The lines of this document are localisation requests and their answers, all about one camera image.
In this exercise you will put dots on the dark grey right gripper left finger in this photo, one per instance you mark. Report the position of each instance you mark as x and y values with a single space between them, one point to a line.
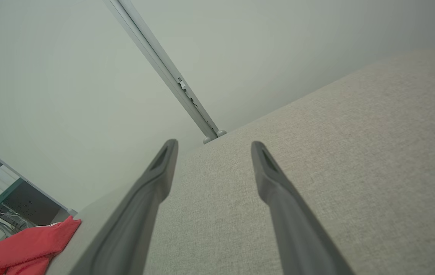
133 221

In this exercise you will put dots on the red garment with white hem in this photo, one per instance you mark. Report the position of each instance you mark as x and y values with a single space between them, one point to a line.
26 244

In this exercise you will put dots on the thin grey partition post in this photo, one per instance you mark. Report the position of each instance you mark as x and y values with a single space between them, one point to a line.
22 176

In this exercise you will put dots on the grey partition post with round feet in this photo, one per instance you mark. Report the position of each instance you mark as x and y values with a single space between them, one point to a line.
164 65

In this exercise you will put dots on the dark desk panel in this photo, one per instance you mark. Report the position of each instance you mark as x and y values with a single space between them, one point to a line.
34 202

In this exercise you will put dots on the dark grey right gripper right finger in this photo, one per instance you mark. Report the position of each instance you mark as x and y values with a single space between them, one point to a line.
293 229

